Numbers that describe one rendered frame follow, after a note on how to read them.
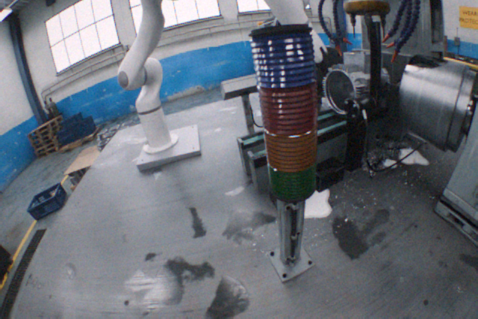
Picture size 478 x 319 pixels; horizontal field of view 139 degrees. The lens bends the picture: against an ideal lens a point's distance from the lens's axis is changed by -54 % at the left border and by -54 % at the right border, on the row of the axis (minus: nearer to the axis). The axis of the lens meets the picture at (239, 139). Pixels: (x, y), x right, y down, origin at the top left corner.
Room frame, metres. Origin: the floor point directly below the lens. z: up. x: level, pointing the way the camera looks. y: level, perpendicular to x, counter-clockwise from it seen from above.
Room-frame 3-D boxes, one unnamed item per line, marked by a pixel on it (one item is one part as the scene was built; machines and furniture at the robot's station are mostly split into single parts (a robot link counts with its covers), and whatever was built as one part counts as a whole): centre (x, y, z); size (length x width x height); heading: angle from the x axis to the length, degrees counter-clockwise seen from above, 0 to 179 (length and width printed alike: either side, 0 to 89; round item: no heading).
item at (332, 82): (0.58, -0.47, 1.01); 0.20 x 0.19 x 0.19; 102
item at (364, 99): (0.42, -0.53, 0.92); 0.45 x 0.13 x 0.24; 103
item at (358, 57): (0.59, -0.51, 1.11); 0.12 x 0.11 x 0.07; 102
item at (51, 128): (4.28, 6.00, 0.45); 1.26 x 0.86 x 0.89; 98
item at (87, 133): (4.12, 4.40, 0.39); 1.20 x 0.80 x 0.79; 106
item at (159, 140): (0.84, 0.39, 0.93); 0.19 x 0.19 x 0.18
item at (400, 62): (0.63, -0.67, 0.97); 0.30 x 0.11 x 0.34; 13
